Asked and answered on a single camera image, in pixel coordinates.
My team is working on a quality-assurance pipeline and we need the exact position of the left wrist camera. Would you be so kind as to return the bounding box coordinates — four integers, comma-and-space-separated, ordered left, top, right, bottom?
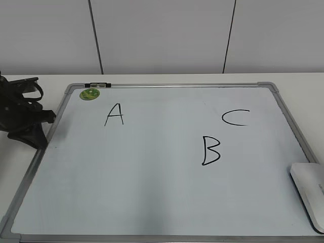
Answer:
9, 77, 38, 94

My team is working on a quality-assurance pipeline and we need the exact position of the white whiteboard with grey frame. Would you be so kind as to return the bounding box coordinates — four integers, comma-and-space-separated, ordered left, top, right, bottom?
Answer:
1, 82, 323, 242

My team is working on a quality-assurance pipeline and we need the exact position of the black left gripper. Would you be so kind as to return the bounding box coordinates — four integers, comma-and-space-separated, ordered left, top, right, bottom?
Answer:
1, 76, 56, 149

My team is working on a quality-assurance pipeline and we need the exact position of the round green magnet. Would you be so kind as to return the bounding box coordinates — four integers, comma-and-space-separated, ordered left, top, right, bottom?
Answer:
79, 88, 100, 101

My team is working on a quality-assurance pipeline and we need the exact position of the white whiteboard eraser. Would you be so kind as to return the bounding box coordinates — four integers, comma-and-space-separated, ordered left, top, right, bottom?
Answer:
290, 163, 323, 233

